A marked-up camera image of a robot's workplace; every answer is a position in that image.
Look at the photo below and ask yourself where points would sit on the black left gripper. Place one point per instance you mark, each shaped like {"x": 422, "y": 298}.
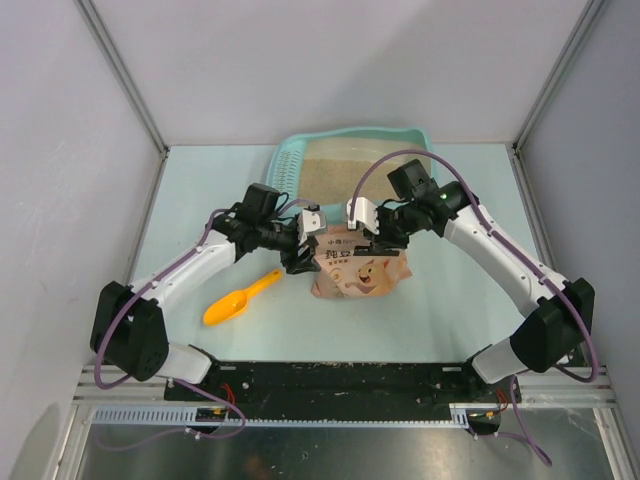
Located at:
{"x": 305, "y": 262}

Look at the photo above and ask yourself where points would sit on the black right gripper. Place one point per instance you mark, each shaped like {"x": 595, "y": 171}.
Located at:
{"x": 382, "y": 239}

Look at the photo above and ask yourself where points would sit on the pink cat litter bag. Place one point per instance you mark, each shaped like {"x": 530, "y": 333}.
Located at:
{"x": 344, "y": 274}

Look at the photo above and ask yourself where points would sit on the yellow plastic litter scoop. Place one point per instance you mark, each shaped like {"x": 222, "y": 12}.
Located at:
{"x": 236, "y": 303}

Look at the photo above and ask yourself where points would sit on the teal and beige litter box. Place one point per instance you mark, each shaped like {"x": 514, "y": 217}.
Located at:
{"x": 357, "y": 143}

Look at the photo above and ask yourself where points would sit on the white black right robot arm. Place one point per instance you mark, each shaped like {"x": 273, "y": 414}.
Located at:
{"x": 557, "y": 313}

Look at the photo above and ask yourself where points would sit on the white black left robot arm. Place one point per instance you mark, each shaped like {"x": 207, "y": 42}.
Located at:
{"x": 129, "y": 329}

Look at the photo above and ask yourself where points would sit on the beige cat litter in box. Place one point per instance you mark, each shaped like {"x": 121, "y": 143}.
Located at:
{"x": 331, "y": 181}

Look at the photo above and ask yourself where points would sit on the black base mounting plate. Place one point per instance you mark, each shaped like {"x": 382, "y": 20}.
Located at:
{"x": 404, "y": 391}

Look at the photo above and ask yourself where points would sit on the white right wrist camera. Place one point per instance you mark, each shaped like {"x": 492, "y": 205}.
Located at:
{"x": 361, "y": 214}

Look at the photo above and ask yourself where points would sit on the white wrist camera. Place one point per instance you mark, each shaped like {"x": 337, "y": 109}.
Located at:
{"x": 310, "y": 223}
{"x": 361, "y": 214}

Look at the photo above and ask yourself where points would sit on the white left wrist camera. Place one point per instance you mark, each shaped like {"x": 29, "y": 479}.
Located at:
{"x": 310, "y": 223}

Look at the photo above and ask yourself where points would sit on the aluminium frame rail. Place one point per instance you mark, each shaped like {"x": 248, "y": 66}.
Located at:
{"x": 549, "y": 390}

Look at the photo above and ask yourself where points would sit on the white slotted cable duct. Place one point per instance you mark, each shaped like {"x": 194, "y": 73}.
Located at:
{"x": 196, "y": 416}

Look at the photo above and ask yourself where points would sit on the right aluminium corner post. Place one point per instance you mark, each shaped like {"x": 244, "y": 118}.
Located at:
{"x": 575, "y": 43}

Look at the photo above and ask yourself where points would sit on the aluminium corner post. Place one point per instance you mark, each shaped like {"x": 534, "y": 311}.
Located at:
{"x": 575, "y": 43}
{"x": 115, "y": 61}

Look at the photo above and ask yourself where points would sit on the left aluminium corner post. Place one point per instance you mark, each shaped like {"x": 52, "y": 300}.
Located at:
{"x": 115, "y": 61}

